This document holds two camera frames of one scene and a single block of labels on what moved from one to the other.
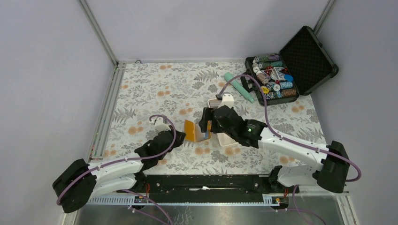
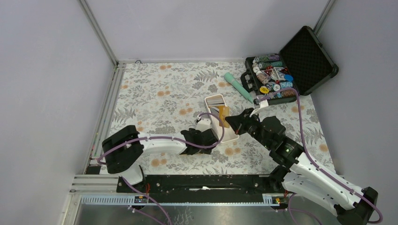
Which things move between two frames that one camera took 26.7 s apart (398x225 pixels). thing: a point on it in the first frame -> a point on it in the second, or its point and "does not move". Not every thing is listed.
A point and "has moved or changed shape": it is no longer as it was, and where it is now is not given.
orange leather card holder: (193, 132) has moved or changed shape
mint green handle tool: (228, 76) does not move
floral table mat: (179, 90) does not move
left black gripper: (179, 139) -> (195, 132)
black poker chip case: (302, 66) does not move
